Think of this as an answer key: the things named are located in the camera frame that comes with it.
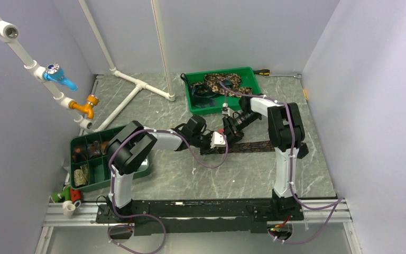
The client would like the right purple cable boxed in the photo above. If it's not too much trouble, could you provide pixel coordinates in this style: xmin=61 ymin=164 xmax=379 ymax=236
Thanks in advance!
xmin=218 ymin=81 xmax=345 ymax=246

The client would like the red pipe fitting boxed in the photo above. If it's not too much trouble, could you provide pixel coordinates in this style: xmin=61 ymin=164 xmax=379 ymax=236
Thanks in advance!
xmin=70 ymin=188 xmax=82 ymax=205

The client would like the orange rolled tie in organizer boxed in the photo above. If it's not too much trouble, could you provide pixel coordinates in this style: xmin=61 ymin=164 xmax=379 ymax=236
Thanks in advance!
xmin=100 ymin=141 xmax=109 ymax=156

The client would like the olive rolled tie in organizer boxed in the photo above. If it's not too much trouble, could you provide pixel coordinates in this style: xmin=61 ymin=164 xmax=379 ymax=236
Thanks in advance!
xmin=73 ymin=164 xmax=89 ymax=187

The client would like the yellow black screwdriver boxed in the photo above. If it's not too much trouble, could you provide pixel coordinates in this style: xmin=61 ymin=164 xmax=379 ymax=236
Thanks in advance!
xmin=253 ymin=69 xmax=270 ymax=76

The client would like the orange faucet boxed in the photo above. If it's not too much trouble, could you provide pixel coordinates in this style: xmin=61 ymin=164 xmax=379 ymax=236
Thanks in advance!
xmin=68 ymin=94 xmax=99 ymax=120

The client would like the dark orange patterned tie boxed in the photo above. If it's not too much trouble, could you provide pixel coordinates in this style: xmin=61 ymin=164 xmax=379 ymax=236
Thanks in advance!
xmin=220 ymin=141 xmax=309 ymax=154

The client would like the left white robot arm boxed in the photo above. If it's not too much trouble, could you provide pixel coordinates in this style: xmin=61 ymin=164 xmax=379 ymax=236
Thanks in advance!
xmin=105 ymin=115 xmax=228 ymax=222

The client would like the dark blue tie in tray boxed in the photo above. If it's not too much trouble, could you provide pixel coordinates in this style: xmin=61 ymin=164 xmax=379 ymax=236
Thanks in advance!
xmin=180 ymin=73 xmax=242 ymax=108

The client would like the brown floral tie in tray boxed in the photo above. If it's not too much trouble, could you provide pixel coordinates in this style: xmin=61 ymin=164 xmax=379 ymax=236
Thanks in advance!
xmin=190 ymin=73 xmax=253 ymax=98

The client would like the green compartment organizer box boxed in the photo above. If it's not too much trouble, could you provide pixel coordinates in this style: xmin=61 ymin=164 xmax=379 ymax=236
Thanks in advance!
xmin=69 ymin=122 xmax=152 ymax=194

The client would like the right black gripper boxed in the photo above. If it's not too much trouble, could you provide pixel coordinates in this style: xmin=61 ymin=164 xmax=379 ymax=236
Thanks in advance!
xmin=223 ymin=112 xmax=261 ymax=148

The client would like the blue faucet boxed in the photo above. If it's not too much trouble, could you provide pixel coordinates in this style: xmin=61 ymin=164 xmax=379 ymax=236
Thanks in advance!
xmin=43 ymin=63 xmax=78 ymax=91

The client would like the green pipe fitting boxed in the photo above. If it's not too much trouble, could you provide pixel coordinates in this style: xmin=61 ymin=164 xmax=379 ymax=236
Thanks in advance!
xmin=50 ymin=185 xmax=71 ymax=203

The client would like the purple cable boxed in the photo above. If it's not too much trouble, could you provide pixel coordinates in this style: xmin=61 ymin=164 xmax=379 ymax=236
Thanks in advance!
xmin=107 ymin=129 xmax=229 ymax=254
xmin=218 ymin=81 xmax=345 ymax=246

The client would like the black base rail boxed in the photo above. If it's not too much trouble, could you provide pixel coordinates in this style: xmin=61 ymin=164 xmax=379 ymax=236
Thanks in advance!
xmin=96 ymin=197 xmax=304 ymax=236

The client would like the white pipe fitting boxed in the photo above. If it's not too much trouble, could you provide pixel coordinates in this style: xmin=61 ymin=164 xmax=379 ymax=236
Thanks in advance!
xmin=62 ymin=200 xmax=76 ymax=217

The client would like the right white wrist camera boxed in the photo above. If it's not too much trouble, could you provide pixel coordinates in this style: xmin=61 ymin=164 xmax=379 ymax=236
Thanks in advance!
xmin=222 ymin=103 xmax=235 ymax=117

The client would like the silver wrench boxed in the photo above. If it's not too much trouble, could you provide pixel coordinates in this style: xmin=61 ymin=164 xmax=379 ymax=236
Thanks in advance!
xmin=269 ymin=73 xmax=302 ymax=79

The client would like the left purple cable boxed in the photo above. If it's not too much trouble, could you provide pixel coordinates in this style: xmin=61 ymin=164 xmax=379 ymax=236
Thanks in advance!
xmin=107 ymin=129 xmax=229 ymax=254

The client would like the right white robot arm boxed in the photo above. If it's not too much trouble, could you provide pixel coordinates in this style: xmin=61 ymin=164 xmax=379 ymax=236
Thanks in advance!
xmin=222 ymin=95 xmax=307 ymax=220

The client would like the aluminium frame rail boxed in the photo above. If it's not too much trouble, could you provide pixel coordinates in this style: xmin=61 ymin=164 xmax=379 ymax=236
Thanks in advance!
xmin=43 ymin=198 xmax=353 ymax=227

